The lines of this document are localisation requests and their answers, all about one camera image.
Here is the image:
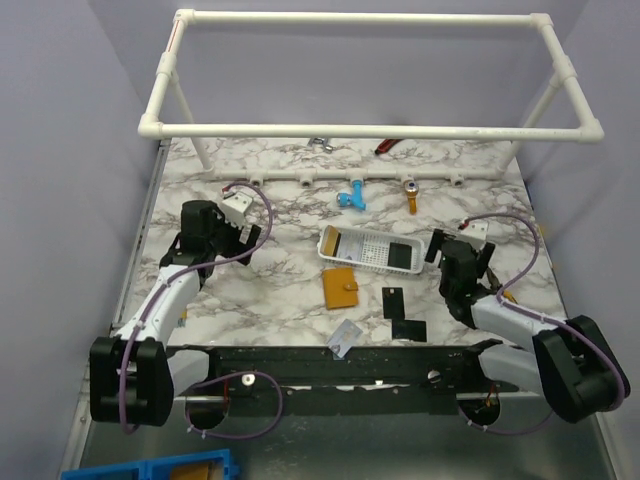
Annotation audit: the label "white plastic basket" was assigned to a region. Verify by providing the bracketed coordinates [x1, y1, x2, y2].
[317, 226, 426, 275]

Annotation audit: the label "black credit card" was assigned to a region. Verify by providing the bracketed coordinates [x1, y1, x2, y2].
[382, 287, 405, 320]
[391, 319, 427, 342]
[387, 242, 413, 270]

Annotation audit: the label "tan leather card holder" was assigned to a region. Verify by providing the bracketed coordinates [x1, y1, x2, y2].
[322, 267, 359, 310]

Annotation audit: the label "white credit card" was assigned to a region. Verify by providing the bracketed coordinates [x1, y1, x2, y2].
[326, 320, 363, 360]

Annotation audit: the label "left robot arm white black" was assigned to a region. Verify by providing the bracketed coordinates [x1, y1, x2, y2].
[89, 192, 261, 429]

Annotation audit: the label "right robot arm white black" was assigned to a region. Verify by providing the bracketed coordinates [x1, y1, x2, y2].
[425, 229, 631, 423]

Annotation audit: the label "white card in basket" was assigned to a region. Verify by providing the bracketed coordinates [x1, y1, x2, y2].
[335, 232, 363, 262]

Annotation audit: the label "gold pipe valve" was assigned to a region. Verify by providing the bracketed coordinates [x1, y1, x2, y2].
[403, 180, 419, 215]

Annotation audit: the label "blue pipe valve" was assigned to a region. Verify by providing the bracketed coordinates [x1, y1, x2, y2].
[336, 180, 366, 211]

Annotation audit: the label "hex key set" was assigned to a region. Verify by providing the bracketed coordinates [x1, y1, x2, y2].
[177, 310, 188, 328]

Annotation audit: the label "metal clamp fitting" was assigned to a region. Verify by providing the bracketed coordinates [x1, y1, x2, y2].
[307, 137, 334, 153]

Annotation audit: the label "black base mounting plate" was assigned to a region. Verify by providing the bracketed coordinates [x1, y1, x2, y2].
[184, 346, 492, 416]

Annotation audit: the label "blue plastic bin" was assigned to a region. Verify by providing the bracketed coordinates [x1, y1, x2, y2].
[60, 449, 240, 480]

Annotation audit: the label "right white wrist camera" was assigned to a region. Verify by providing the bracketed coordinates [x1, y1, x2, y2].
[457, 220, 489, 251]

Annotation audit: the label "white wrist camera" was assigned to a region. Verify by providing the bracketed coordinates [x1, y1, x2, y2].
[457, 220, 489, 251]
[218, 192, 253, 227]

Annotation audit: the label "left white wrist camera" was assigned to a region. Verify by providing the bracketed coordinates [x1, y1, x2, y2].
[218, 192, 253, 227]

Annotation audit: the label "yellow handled pliers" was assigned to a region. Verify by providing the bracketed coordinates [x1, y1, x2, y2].
[486, 267, 517, 304]

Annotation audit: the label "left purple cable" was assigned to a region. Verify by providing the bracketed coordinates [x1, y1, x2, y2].
[119, 181, 284, 441]

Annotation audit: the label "purple cable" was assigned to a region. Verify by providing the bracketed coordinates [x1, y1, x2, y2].
[119, 181, 284, 441]
[457, 212, 632, 436]

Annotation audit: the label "red handled tool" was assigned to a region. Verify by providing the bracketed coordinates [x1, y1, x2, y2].
[374, 139, 401, 155]

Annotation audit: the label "white PVC pipe frame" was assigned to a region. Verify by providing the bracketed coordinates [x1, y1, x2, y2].
[138, 9, 604, 187]

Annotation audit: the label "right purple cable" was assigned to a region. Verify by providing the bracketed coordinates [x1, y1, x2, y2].
[457, 212, 632, 436]

